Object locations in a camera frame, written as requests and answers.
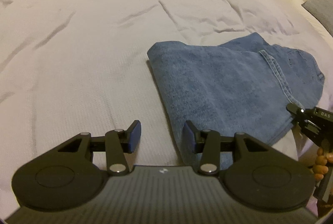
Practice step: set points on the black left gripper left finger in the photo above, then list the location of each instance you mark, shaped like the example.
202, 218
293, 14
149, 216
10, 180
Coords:
74, 172

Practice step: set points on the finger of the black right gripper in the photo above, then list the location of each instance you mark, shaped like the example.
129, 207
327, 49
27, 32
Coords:
296, 112

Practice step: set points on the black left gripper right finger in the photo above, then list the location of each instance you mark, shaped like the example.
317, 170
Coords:
250, 171

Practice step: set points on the blue denim jeans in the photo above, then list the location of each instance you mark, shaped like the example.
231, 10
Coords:
243, 85

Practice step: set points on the right hand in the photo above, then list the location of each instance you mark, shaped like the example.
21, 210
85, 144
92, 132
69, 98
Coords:
320, 168

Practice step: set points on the grey pillow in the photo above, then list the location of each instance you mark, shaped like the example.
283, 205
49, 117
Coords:
322, 11

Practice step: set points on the white bed cover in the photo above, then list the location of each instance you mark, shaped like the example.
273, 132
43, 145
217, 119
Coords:
72, 66

